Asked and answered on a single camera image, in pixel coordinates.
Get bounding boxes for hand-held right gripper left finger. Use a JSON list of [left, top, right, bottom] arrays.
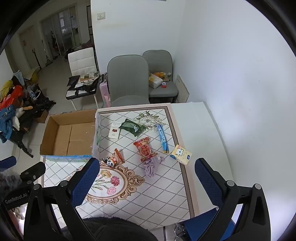
[[23, 157, 101, 241]]

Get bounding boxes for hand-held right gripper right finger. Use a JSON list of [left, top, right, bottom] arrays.
[[195, 158, 271, 241]]

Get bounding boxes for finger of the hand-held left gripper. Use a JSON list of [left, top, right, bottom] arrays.
[[0, 156, 17, 172], [20, 161, 46, 184]]

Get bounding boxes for panda plush toy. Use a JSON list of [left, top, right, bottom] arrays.
[[103, 156, 117, 168]]

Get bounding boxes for yellow tissue pack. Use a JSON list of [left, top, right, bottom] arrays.
[[170, 144, 193, 166]]

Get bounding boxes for small orange packet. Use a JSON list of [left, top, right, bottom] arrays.
[[113, 148, 126, 165]]

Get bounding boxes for cardboard box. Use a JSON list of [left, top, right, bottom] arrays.
[[40, 108, 102, 164]]

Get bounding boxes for small white box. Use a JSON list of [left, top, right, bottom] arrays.
[[108, 122, 121, 140]]

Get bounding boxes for purple cloth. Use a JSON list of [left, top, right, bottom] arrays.
[[142, 156, 165, 179]]

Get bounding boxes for long blue packet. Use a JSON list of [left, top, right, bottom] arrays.
[[156, 124, 170, 154]]

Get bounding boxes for large red snack packet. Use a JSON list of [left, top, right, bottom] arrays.
[[133, 137, 158, 162]]

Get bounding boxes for green snack packet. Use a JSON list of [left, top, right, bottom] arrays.
[[119, 118, 144, 137]]

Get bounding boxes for person's left forearm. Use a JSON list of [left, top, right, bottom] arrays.
[[0, 172, 22, 197]]

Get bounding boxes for blue fabric item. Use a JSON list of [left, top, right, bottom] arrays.
[[184, 203, 244, 235]]

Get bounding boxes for small brown carton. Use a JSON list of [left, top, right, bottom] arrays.
[[34, 111, 49, 124]]

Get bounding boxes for pink suitcase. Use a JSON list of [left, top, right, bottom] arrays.
[[99, 73, 112, 108]]

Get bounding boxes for white flat panel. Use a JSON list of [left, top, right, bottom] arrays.
[[175, 74, 190, 104]]

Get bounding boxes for black bag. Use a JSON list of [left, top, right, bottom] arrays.
[[67, 75, 80, 88]]

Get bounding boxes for grey chair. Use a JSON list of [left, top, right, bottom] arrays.
[[142, 49, 179, 98], [107, 55, 151, 108]]

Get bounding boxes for white tissue box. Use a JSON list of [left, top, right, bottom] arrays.
[[148, 73, 163, 89]]

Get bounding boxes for wooden door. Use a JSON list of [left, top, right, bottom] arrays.
[[18, 25, 45, 70]]

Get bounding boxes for white padded chair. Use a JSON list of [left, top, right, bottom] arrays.
[[66, 47, 99, 111]]

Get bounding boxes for glass sliding door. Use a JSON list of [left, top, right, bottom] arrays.
[[39, 4, 78, 61]]

